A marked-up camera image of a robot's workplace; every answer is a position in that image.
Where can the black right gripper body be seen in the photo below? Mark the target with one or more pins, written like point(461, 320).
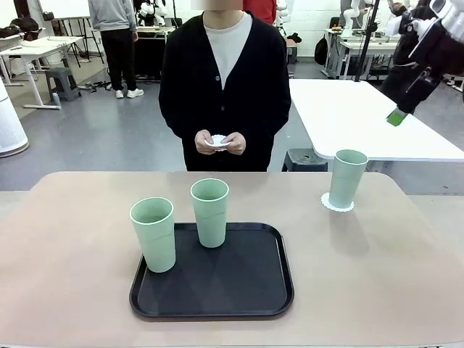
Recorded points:
point(417, 94)

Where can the pale green cup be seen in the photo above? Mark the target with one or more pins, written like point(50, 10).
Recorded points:
point(210, 228)
point(346, 181)
point(156, 246)

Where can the white scalloped paper coaster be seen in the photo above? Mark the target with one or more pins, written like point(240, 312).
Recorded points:
point(218, 142)
point(325, 201)

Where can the person's left forearm black sleeve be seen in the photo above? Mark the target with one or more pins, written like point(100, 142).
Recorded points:
point(268, 125)

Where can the person's right forearm black sleeve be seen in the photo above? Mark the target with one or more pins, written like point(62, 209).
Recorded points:
point(177, 127)

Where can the person's left hand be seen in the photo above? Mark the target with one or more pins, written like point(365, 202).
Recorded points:
point(238, 143)

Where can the person's right hand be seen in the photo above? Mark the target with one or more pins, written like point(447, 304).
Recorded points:
point(202, 143)

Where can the large white table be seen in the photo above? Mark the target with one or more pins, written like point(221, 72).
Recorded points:
point(344, 116)

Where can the white desk with clutter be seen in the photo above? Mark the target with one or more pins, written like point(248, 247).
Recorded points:
point(362, 45)

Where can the black tripod pole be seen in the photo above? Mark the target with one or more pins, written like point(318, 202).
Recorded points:
point(366, 40)

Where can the black plastic stool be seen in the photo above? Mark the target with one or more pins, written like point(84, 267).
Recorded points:
point(304, 157)

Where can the black hanging backpack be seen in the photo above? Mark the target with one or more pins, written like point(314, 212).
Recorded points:
point(320, 50)

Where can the person in red top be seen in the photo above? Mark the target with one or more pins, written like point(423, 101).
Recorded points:
point(261, 11)

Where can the person in black cardigan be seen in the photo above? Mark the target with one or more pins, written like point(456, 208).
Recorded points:
point(188, 90)

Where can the black plastic tray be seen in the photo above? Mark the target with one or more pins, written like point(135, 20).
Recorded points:
point(224, 282)

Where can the black workbench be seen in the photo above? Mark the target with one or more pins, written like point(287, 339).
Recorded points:
point(148, 54)

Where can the white humanoid robot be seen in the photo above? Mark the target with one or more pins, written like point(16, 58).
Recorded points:
point(148, 9)

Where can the person in grey sweater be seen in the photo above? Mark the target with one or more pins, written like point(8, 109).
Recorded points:
point(108, 18)

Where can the grey step stool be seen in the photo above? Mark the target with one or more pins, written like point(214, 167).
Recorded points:
point(61, 74)

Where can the small grey bottle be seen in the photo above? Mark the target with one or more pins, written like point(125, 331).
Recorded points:
point(55, 99)

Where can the white whiteboard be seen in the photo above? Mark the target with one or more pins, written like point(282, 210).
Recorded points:
point(65, 7)

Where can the white desk with metal legs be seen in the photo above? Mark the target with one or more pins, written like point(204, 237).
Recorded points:
point(32, 50)

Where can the black bag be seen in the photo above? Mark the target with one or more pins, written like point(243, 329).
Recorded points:
point(25, 24)

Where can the white cylindrical appliance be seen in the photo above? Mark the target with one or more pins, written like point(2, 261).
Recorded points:
point(9, 127)

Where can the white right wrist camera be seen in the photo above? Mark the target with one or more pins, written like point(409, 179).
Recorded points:
point(420, 26)

